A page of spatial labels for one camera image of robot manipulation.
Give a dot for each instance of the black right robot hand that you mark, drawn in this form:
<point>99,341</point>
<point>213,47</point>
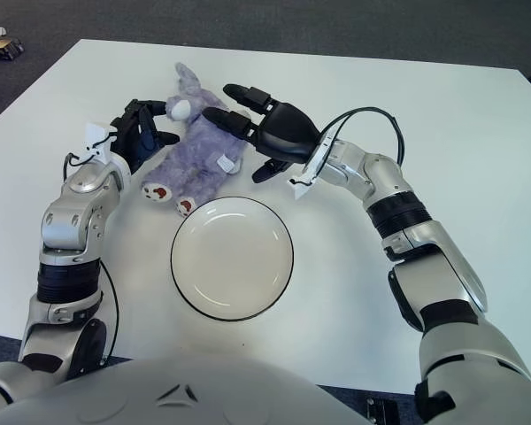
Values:
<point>287,130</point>

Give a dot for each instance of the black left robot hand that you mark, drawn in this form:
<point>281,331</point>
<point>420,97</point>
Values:
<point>128,133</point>

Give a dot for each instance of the purple plush bunny doll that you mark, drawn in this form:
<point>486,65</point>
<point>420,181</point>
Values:
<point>194,150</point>

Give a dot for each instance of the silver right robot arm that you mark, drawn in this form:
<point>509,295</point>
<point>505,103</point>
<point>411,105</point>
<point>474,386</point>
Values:
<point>433,274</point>

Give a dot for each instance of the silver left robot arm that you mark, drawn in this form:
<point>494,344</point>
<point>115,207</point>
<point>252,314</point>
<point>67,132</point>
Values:
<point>75,212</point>

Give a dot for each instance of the white plate with black rim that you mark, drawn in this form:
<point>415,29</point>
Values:
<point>232,261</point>

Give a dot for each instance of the small black cardboard box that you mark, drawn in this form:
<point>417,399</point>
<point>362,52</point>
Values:
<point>2,48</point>

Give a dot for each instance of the grey robot torso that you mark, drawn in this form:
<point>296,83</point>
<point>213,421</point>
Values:
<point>181,394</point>

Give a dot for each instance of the metal table leg bracket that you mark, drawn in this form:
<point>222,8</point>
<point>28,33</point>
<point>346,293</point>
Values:
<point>380,411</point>

